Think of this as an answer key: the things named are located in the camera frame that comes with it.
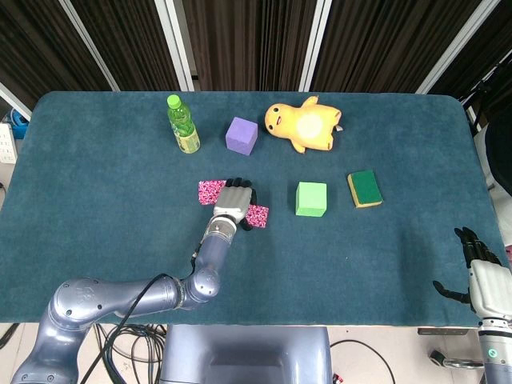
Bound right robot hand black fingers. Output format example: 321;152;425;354
432;226;512;321

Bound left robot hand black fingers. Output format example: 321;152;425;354
213;177;259;234

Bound purple foam cube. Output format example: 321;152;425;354
225;116;258;156

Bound green foam cube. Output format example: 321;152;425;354
294;182;328;218

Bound metal caster base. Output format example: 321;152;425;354
430;348;485;369

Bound green plastic drink bottle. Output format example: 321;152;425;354
166;94;202;154

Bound yellow plush toy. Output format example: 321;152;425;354
264;94;344;154

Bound teal table cloth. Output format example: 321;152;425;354
0;90;512;326

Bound green and yellow sponge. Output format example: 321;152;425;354
346;169;384;210

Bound black office chair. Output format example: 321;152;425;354
483;115;512;191

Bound grey robot torso base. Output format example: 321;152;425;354
159;324;334;384

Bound blue object beside table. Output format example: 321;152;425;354
10;110;30;131

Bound white power strip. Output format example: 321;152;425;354
0;122;18;163

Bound thin black floor cable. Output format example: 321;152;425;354
330;339;395;384

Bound black arm cable with plug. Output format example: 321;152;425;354
75;273;171;384

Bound white frame post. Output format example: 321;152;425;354
59;0;120;92
298;0;333;92
0;82;32;121
415;0;501;95
154;0;196;92

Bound black floor cable bundle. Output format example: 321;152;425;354
94;323;167;384

